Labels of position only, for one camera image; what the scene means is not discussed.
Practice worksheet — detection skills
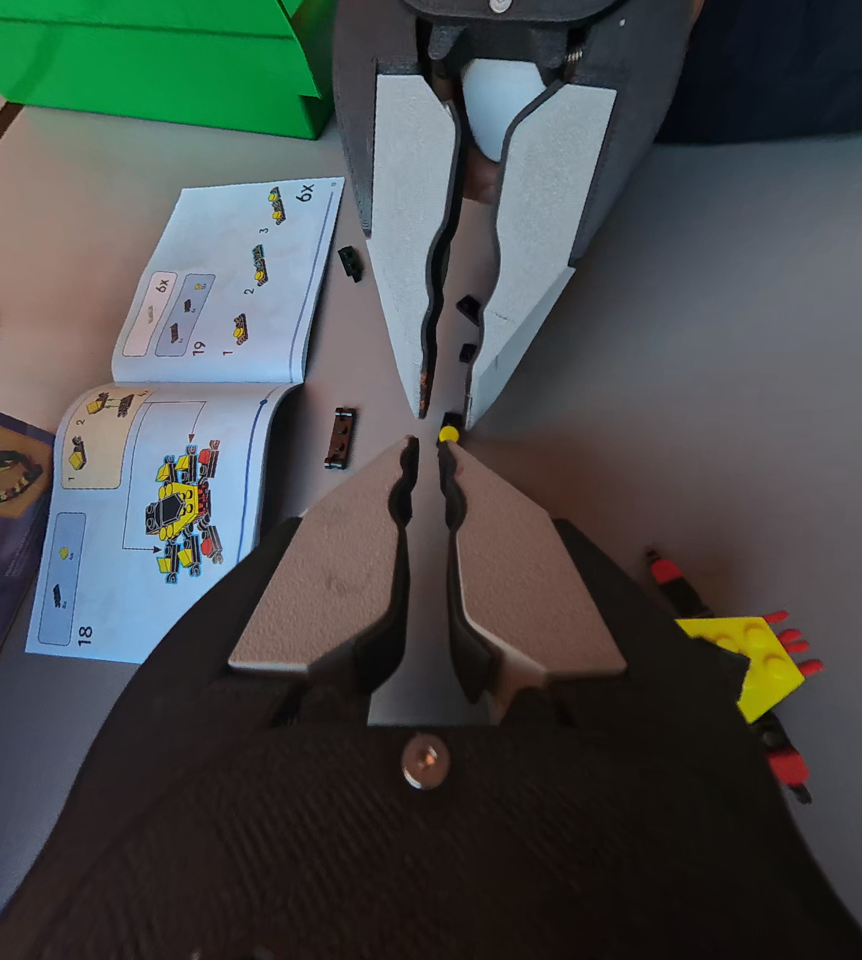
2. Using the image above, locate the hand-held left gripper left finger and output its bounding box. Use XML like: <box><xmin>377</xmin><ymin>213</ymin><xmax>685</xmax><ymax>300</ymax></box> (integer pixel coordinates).
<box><xmin>227</xmin><ymin>437</ymin><xmax>420</xmax><ymax>695</ymax></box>

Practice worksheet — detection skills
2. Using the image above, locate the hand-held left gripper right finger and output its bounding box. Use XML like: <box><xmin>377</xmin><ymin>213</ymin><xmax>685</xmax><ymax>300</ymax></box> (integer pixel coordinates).
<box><xmin>438</xmin><ymin>441</ymin><xmax>628</xmax><ymax>715</ymax></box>

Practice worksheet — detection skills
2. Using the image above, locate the green plastic bin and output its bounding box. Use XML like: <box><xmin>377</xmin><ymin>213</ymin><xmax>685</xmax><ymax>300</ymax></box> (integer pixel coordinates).
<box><xmin>0</xmin><ymin>0</ymin><xmax>336</xmax><ymax>141</ymax></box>

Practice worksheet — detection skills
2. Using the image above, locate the yellow black toy brick model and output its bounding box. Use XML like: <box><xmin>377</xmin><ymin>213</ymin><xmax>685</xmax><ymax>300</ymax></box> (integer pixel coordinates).
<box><xmin>644</xmin><ymin>547</ymin><xmax>825</xmax><ymax>805</ymax></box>

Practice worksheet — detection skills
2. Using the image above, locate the open instruction booklet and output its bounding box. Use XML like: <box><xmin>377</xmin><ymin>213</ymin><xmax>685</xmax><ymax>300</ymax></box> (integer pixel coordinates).
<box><xmin>26</xmin><ymin>177</ymin><xmax>345</xmax><ymax>665</ymax></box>

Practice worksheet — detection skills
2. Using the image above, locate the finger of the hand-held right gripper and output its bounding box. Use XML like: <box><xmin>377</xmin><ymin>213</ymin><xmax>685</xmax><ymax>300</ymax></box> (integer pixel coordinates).
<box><xmin>465</xmin><ymin>82</ymin><xmax>619</xmax><ymax>430</ymax></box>
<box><xmin>368</xmin><ymin>72</ymin><xmax>462</xmax><ymax>420</ymax></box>

